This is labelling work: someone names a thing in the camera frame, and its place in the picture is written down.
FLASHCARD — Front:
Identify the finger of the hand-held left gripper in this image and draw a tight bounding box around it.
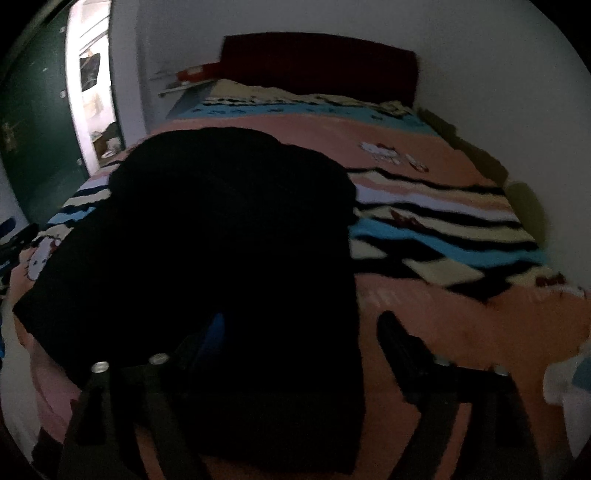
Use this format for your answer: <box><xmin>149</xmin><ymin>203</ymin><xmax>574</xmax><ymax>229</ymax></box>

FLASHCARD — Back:
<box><xmin>0</xmin><ymin>257</ymin><xmax>21</xmax><ymax>289</ymax></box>
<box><xmin>0</xmin><ymin>223</ymin><xmax>41</xmax><ymax>258</ymax></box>

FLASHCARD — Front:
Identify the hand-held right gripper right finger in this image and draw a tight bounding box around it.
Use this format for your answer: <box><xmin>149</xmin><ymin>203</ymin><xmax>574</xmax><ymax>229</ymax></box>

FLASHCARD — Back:
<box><xmin>376</xmin><ymin>311</ymin><xmax>546</xmax><ymax>480</ymax></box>

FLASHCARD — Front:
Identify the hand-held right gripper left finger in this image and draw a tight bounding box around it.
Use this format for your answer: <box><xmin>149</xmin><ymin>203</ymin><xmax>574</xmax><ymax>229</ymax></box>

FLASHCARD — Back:
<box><xmin>58</xmin><ymin>313</ymin><xmax>227</xmax><ymax>480</ymax></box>

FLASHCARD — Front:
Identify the black hoodie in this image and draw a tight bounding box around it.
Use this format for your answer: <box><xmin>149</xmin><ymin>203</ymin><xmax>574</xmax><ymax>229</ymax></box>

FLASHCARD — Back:
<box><xmin>13</xmin><ymin>128</ymin><xmax>365</xmax><ymax>476</ymax></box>

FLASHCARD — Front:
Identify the dark clothes pile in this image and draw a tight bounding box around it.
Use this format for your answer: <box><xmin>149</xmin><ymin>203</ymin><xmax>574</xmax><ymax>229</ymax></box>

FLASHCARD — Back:
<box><xmin>91</xmin><ymin>121</ymin><xmax>124</xmax><ymax>158</ymax></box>

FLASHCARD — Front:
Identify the cartoon cat printed blanket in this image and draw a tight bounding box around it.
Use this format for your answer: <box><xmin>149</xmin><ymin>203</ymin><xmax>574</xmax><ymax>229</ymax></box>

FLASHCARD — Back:
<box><xmin>8</xmin><ymin>78</ymin><xmax>591</xmax><ymax>480</ymax></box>

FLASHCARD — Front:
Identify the green door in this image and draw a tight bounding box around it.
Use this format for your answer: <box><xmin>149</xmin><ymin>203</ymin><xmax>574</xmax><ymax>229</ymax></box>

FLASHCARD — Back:
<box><xmin>0</xmin><ymin>7</ymin><xmax>89</xmax><ymax>224</ymax></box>

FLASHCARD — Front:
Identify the white and blue cloth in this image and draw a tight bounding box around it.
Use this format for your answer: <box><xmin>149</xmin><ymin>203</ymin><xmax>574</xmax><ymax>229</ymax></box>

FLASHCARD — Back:
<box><xmin>542</xmin><ymin>354</ymin><xmax>591</xmax><ymax>408</ymax></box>

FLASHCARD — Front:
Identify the dark hanging cloth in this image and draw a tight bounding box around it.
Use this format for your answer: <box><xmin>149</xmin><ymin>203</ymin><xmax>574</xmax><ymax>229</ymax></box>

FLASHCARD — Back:
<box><xmin>80</xmin><ymin>52</ymin><xmax>102</xmax><ymax>89</ymax></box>

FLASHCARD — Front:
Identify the olive green blanket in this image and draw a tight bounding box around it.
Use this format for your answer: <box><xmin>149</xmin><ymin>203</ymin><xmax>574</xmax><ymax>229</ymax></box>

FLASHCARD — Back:
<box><xmin>416</xmin><ymin>107</ymin><xmax>548</xmax><ymax>246</ymax></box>

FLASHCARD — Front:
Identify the red box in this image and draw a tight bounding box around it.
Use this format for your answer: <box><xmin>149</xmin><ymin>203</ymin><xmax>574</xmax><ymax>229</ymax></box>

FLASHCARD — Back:
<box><xmin>178</xmin><ymin>65</ymin><xmax>223</xmax><ymax>84</ymax></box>

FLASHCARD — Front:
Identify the dark red bed headboard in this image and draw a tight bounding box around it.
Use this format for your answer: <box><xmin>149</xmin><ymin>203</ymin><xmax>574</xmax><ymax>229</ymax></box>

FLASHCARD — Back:
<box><xmin>221</xmin><ymin>32</ymin><xmax>419</xmax><ymax>106</ymax></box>

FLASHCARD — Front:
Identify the white wall shelf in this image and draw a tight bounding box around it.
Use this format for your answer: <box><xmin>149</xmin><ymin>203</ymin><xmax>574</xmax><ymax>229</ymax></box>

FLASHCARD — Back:
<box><xmin>157</xmin><ymin>76</ymin><xmax>219</xmax><ymax>97</ymax></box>

